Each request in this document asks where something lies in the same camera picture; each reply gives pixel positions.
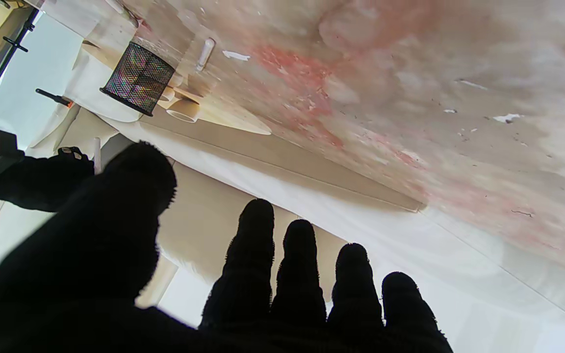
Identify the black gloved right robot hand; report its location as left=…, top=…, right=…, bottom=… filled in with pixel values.
left=0, top=146, right=96, bottom=212

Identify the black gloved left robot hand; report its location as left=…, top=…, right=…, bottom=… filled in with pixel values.
left=0, top=141, right=455, bottom=353

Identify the black mesh brush holder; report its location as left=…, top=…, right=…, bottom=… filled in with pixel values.
left=99, top=41, right=176, bottom=117

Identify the black tripod stand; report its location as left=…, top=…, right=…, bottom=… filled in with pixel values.
left=0, top=5, right=38, bottom=123

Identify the beige sofa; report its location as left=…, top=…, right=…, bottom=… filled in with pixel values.
left=27, top=105, right=565, bottom=353

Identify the wooden bowl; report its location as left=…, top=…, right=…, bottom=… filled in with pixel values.
left=166, top=98, right=201, bottom=124

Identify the wooden coffee table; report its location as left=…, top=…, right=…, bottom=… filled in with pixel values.
left=140, top=74, right=273, bottom=136

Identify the black handle with orange tip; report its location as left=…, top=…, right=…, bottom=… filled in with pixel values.
left=36, top=88, right=75, bottom=108

